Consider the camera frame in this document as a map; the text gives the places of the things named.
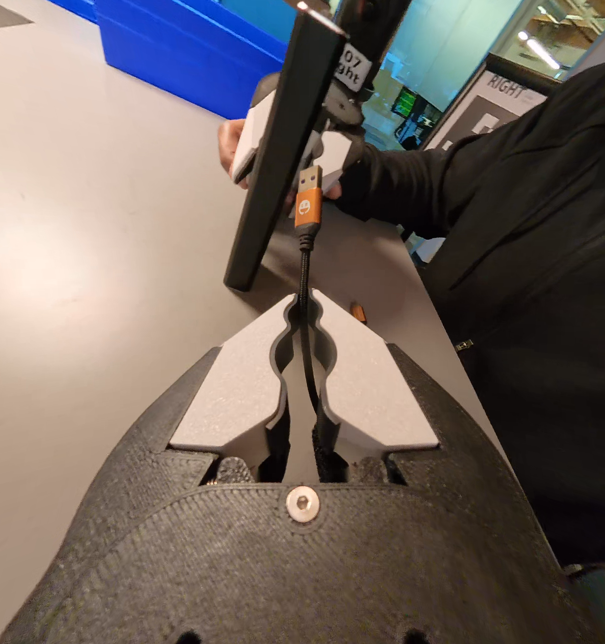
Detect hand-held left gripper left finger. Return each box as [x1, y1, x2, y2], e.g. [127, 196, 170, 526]
[167, 293, 300, 482]

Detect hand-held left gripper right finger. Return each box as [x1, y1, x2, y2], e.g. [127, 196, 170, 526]
[310, 289, 440, 479]

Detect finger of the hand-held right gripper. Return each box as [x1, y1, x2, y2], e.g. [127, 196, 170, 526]
[231, 93, 279, 185]
[307, 129, 354, 193]

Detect black usb hub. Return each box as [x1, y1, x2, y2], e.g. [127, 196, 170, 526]
[223, 0, 348, 293]

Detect orange plug black usb cable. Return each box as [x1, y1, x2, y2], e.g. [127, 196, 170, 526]
[293, 165, 370, 479]

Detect person's right forearm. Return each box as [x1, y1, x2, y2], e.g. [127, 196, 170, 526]
[340, 141, 484, 239]

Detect person's right hand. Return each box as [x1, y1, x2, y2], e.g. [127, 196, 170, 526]
[217, 119, 344, 203]

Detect blue plastic storage bin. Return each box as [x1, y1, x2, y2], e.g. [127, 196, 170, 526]
[47, 0, 99, 24]
[97, 0, 289, 119]

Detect black framed sign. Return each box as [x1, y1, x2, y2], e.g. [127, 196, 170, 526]
[423, 53, 560, 152]

